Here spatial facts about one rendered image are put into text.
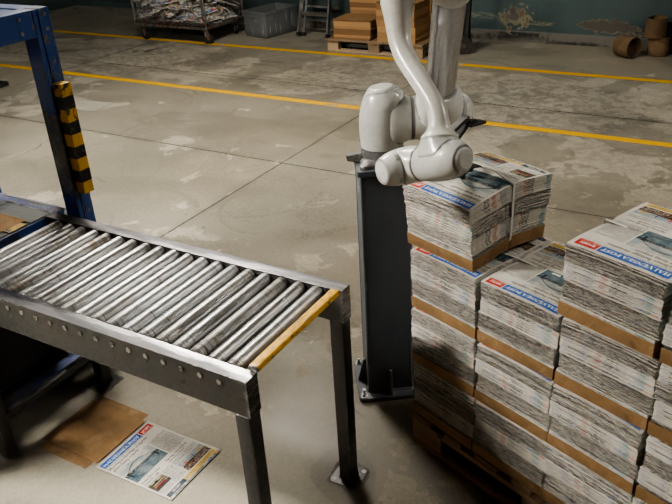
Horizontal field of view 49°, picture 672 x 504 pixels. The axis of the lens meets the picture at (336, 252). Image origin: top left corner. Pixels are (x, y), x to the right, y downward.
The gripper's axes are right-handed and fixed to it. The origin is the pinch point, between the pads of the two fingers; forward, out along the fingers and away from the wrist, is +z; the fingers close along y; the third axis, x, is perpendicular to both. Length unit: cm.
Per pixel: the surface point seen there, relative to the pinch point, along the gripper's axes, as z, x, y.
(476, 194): -12.2, 10.7, 10.9
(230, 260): -62, -51, 40
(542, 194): 15.2, 15.1, 16.7
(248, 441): -95, 7, 62
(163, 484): -96, -54, 122
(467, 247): -16.8, 12.7, 26.4
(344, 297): -47, -9, 42
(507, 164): 13.0, 2.0, 9.5
